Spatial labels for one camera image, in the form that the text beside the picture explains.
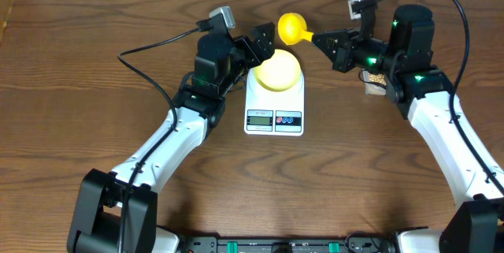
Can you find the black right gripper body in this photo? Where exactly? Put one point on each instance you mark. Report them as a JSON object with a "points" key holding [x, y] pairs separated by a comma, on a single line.
{"points": [[368, 53]]}

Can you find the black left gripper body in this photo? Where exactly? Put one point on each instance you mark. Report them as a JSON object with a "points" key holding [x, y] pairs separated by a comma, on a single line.
{"points": [[247, 49]]}

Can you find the yellow measuring scoop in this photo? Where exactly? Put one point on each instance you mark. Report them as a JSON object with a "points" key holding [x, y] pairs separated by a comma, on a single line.
{"points": [[292, 29]]}

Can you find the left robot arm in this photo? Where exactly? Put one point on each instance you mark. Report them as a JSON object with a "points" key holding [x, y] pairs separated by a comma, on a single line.
{"points": [[117, 211]]}

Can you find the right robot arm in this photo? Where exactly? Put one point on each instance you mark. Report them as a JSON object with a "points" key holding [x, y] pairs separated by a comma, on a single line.
{"points": [[425, 97]]}

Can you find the yellow bowl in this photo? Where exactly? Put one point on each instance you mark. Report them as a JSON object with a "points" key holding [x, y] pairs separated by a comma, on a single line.
{"points": [[279, 73]]}

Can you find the white digital kitchen scale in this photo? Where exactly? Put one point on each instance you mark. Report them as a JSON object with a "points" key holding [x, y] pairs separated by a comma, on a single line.
{"points": [[274, 113]]}

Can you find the soybeans in container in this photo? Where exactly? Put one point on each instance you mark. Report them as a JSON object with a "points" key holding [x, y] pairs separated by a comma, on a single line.
{"points": [[377, 79]]}

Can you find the clear plastic container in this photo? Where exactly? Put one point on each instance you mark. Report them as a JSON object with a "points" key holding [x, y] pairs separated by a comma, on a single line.
{"points": [[371, 88]]}

